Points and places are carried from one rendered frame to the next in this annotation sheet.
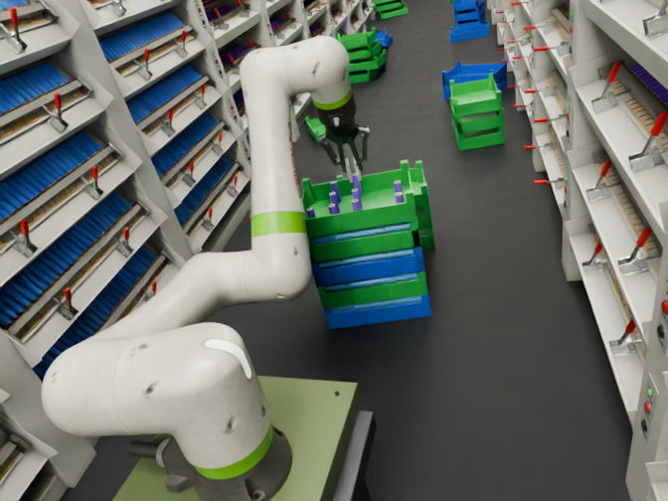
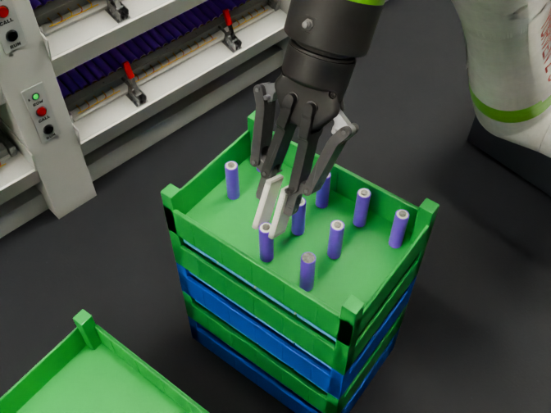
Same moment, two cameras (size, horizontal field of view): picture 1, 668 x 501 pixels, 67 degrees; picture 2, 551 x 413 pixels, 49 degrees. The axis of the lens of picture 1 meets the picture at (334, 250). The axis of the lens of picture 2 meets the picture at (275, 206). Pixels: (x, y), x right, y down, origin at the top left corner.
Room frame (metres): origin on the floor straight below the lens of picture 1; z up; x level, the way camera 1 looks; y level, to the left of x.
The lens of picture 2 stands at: (1.67, 0.10, 0.99)
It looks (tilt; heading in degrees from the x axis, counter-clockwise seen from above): 50 degrees down; 206
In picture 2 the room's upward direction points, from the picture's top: straight up
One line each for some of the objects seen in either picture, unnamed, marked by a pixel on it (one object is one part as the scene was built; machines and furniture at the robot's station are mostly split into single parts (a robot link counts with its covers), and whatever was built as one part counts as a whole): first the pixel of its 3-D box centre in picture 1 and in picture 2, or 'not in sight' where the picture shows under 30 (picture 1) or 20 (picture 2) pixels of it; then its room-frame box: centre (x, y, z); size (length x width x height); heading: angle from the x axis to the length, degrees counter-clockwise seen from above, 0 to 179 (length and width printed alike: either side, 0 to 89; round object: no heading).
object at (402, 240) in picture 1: (361, 223); (296, 251); (1.20, -0.09, 0.28); 0.30 x 0.20 x 0.08; 79
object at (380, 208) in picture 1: (356, 198); (298, 217); (1.20, -0.09, 0.36); 0.30 x 0.20 x 0.08; 79
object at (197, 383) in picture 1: (203, 396); not in sight; (0.50, 0.22, 0.48); 0.16 x 0.13 x 0.19; 76
